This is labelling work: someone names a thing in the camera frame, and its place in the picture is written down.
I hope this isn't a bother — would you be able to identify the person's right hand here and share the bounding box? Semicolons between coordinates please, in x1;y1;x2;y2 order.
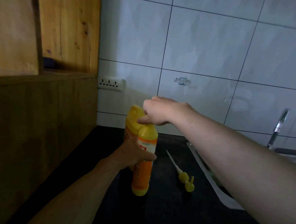
137;95;193;129

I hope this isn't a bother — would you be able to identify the person's left hand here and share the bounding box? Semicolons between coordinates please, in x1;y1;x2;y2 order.
117;135;159;171

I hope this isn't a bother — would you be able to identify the large yellow jug with handle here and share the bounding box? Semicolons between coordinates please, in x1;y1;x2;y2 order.
122;104;149;172

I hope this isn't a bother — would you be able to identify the slim yellow detergent bottle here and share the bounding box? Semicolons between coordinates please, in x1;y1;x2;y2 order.
131;123;160;198

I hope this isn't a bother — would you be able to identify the person's right forearm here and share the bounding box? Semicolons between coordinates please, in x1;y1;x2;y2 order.
171;106;296;224

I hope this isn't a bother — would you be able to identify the person's left forearm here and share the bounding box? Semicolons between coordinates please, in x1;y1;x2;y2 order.
26;143;126;224

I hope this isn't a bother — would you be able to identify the yellow pump dispenser head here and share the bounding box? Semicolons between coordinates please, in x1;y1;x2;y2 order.
163;149;198;193

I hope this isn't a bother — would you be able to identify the steel sink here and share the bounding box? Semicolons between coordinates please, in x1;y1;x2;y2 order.
182;141;296;215

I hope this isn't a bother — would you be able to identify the wooden cabinet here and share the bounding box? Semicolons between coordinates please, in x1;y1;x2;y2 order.
0;0;106;224

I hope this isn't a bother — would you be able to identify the dark object on shelf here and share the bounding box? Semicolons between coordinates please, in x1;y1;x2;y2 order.
42;57;57;69

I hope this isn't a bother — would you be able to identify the chrome faucet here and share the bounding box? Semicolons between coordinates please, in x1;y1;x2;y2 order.
267;107;290;151

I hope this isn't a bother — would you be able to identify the white wall power socket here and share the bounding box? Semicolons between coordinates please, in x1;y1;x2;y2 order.
97;77;126;92

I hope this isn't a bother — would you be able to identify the small wall tile sticker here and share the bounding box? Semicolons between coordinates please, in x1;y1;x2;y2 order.
174;76;193;86

